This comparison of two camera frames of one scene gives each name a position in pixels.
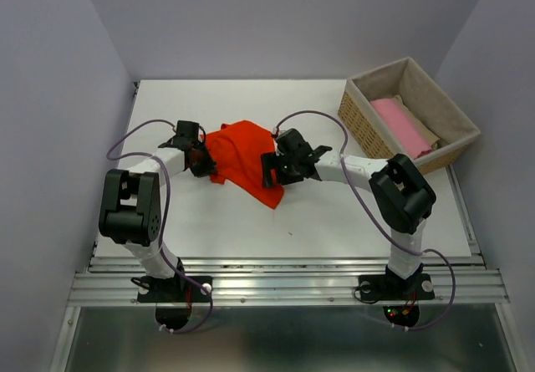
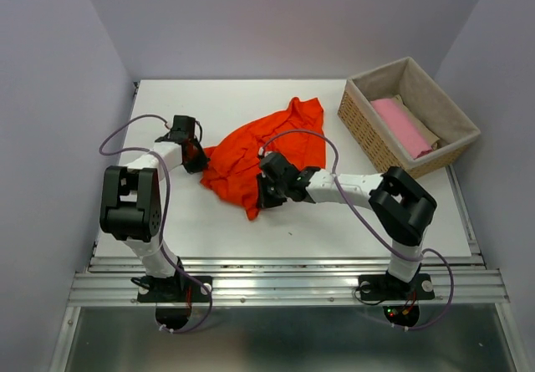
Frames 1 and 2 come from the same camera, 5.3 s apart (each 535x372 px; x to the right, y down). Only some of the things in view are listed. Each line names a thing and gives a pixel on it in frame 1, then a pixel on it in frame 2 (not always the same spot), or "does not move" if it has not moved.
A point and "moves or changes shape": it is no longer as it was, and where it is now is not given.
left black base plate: (174, 289) does not move
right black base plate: (393, 287) does not move
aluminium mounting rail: (292, 281) does not move
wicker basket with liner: (397, 109) does not move
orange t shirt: (237, 149) moves or changes shape
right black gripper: (270, 160) -> (264, 201)
